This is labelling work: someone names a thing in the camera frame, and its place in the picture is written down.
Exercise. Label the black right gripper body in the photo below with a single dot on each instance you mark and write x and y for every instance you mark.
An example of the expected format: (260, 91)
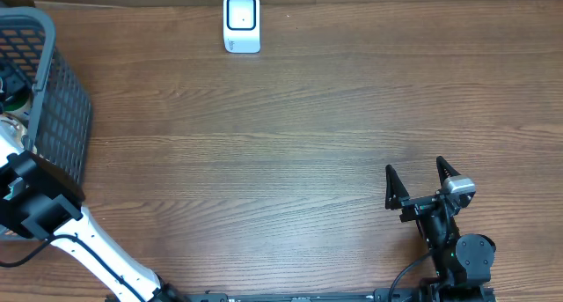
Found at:
(415, 205)

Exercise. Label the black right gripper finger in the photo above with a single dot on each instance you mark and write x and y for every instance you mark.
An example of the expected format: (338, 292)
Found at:
(445, 170)
(396, 192)

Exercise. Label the green lid seasoning jar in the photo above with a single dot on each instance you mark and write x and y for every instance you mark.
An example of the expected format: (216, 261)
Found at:
(20, 107)

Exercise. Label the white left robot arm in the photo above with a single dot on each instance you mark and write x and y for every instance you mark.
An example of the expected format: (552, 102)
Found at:
(40, 201)

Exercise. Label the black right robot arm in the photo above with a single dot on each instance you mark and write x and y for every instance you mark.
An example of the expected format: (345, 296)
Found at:
(462, 262)

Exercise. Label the white barcode scanner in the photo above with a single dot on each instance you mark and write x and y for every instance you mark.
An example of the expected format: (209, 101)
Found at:
(241, 26)

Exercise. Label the grey plastic mesh basket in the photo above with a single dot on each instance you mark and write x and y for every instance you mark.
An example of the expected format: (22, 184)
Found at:
(59, 124)

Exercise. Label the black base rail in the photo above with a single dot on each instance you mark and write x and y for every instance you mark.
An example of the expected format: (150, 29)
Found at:
(290, 297)

